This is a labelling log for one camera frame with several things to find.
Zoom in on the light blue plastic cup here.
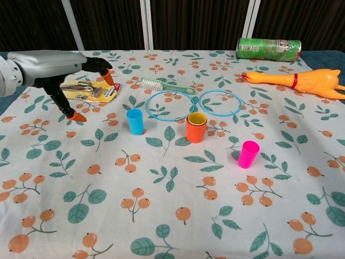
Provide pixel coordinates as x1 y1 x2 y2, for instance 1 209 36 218
126 108 144 135

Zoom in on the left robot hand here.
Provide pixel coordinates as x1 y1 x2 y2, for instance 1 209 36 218
7 50 114 122

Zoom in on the orange rubber chicken toy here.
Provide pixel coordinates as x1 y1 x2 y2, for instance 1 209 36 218
241 68 345 100

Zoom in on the green chips can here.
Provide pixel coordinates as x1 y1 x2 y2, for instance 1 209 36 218
236 37 302 63

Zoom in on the orange plastic cup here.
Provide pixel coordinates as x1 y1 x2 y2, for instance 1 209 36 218
185 113 208 143

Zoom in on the pink plastic cup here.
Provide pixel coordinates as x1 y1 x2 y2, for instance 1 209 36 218
237 140 261 169

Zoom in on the razor on yellow card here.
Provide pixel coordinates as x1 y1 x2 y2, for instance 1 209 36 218
50 79 122 104

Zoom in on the floral white tablecloth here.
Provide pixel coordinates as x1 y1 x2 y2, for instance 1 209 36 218
0 50 345 259

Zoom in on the large blue plastic ring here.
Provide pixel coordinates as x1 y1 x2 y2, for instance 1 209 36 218
145 90 196 122

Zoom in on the small blue plastic ring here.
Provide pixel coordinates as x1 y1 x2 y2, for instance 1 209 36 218
198 89 243 118

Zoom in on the white partition post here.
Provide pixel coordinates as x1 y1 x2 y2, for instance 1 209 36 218
139 0 155 50
60 0 85 52
240 0 261 45

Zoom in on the green white-bristle brush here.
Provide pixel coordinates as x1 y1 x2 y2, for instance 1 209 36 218
140 76 196 95

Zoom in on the yellow plastic cup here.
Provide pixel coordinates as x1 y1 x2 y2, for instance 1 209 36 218
188 112 207 127

